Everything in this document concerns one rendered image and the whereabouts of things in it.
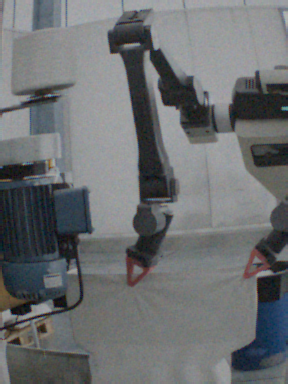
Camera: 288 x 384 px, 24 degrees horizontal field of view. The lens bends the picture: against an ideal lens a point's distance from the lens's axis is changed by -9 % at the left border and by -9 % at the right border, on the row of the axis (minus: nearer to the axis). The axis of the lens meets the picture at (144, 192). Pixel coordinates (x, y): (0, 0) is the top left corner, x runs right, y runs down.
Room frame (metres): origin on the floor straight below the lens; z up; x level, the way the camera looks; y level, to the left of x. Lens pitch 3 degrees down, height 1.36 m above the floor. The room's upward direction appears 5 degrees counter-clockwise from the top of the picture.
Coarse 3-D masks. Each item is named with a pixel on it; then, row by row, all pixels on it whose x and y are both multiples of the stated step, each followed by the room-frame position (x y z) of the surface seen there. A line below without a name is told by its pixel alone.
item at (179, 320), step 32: (96, 288) 1.71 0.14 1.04; (128, 288) 1.69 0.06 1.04; (160, 288) 1.66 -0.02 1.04; (192, 288) 1.63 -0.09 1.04; (224, 288) 1.60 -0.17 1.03; (256, 288) 1.58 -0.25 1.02; (96, 320) 1.72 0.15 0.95; (128, 320) 1.69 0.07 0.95; (160, 320) 1.66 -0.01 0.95; (192, 320) 1.63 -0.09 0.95; (224, 320) 1.60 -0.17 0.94; (256, 320) 1.58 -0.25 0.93; (96, 352) 1.71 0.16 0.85; (128, 352) 1.68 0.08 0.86; (160, 352) 1.65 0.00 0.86; (192, 352) 1.61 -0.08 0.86; (224, 352) 1.59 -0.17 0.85
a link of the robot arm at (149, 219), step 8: (176, 184) 1.63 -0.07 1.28; (176, 192) 1.63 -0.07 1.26; (144, 200) 1.66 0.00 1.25; (152, 200) 1.64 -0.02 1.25; (160, 200) 1.63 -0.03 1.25; (168, 200) 1.63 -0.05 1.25; (176, 200) 1.65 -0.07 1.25; (136, 208) 1.57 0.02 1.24; (144, 208) 1.57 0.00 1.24; (152, 208) 1.56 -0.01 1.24; (136, 216) 1.57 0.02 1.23; (144, 216) 1.57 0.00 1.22; (152, 216) 1.56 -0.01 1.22; (160, 216) 1.59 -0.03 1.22; (136, 224) 1.57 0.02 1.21; (144, 224) 1.57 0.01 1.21; (152, 224) 1.56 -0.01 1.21; (160, 224) 1.58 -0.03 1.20; (136, 232) 1.57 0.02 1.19; (144, 232) 1.57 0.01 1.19; (152, 232) 1.56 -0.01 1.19
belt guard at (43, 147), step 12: (0, 144) 1.33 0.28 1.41; (12, 144) 1.32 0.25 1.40; (24, 144) 1.33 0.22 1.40; (36, 144) 1.34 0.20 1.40; (48, 144) 1.36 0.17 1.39; (60, 144) 1.41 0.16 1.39; (0, 156) 1.33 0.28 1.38; (12, 156) 1.32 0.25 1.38; (24, 156) 1.33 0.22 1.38; (36, 156) 1.34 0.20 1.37; (48, 156) 1.36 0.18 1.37; (60, 156) 1.41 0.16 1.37
